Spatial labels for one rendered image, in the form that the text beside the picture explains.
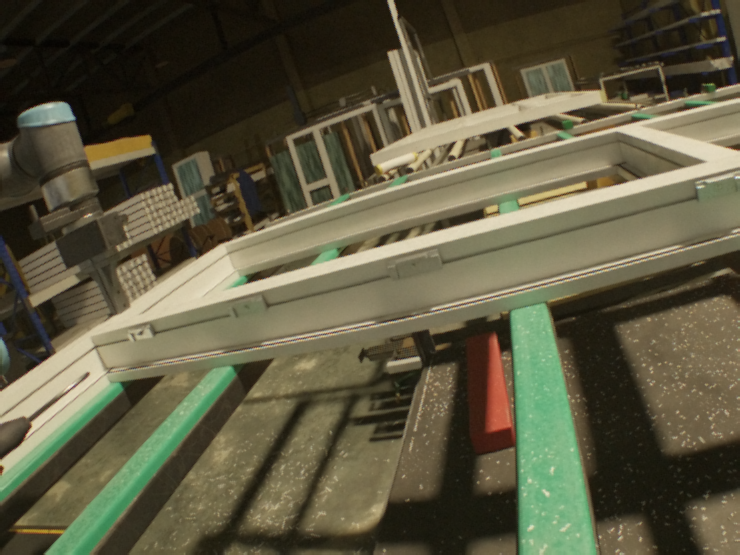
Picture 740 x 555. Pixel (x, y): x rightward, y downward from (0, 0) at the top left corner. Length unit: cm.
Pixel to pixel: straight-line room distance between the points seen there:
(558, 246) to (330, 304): 23
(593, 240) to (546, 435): 21
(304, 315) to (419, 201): 42
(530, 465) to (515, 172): 64
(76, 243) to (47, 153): 15
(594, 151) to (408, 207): 35
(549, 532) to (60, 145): 75
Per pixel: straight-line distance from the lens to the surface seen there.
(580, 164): 84
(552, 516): 23
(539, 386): 31
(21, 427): 53
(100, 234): 74
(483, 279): 43
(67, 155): 78
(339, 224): 90
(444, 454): 71
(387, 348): 170
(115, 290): 79
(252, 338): 54
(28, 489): 62
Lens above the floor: 105
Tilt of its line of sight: 16 degrees down
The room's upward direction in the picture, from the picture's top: 20 degrees counter-clockwise
